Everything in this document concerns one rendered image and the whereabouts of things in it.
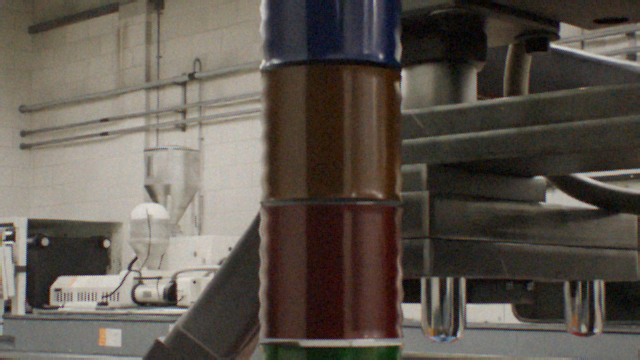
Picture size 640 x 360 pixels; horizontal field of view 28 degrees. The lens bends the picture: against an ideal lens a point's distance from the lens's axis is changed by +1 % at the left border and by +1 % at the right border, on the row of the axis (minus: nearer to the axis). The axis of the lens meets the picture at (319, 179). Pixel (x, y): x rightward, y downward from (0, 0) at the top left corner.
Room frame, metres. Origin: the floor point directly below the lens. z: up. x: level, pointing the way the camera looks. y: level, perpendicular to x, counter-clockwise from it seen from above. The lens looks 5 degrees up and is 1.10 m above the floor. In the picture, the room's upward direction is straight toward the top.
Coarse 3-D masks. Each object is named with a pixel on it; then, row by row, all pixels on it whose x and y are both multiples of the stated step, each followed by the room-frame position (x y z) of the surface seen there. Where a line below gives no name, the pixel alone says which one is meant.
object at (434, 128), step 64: (448, 64) 0.60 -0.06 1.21; (448, 128) 0.56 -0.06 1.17; (512, 128) 0.54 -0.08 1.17; (576, 128) 0.52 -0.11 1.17; (448, 192) 0.57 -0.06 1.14; (512, 192) 0.61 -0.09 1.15; (448, 256) 0.54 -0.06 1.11; (512, 256) 0.57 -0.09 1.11; (576, 256) 0.62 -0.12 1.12; (448, 320) 0.55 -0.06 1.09; (576, 320) 0.64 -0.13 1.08
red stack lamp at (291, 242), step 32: (288, 224) 0.32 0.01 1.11; (320, 224) 0.31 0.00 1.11; (352, 224) 0.31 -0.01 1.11; (384, 224) 0.32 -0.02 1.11; (288, 256) 0.32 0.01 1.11; (320, 256) 0.31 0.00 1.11; (352, 256) 0.31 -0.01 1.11; (384, 256) 0.32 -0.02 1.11; (288, 288) 0.32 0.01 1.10; (320, 288) 0.31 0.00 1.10; (352, 288) 0.31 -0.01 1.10; (384, 288) 0.32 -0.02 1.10; (288, 320) 0.32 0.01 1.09; (320, 320) 0.31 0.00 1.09; (352, 320) 0.31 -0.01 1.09; (384, 320) 0.32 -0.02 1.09
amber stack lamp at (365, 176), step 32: (288, 96) 0.32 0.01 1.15; (320, 96) 0.31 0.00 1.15; (352, 96) 0.31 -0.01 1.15; (384, 96) 0.32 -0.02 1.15; (288, 128) 0.32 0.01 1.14; (320, 128) 0.31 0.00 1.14; (352, 128) 0.31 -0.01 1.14; (384, 128) 0.32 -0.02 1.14; (288, 160) 0.32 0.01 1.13; (320, 160) 0.31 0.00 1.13; (352, 160) 0.31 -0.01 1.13; (384, 160) 0.32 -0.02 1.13; (288, 192) 0.32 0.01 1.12; (320, 192) 0.31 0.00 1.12; (352, 192) 0.31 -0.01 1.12; (384, 192) 0.32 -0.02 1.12
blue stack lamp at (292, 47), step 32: (288, 0) 0.32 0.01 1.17; (320, 0) 0.31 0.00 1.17; (352, 0) 0.31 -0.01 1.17; (384, 0) 0.32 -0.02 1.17; (288, 32) 0.32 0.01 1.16; (320, 32) 0.31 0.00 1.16; (352, 32) 0.31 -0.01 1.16; (384, 32) 0.32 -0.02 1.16; (288, 64) 0.32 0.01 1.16; (320, 64) 0.32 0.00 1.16; (352, 64) 0.32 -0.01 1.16; (384, 64) 0.32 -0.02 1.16
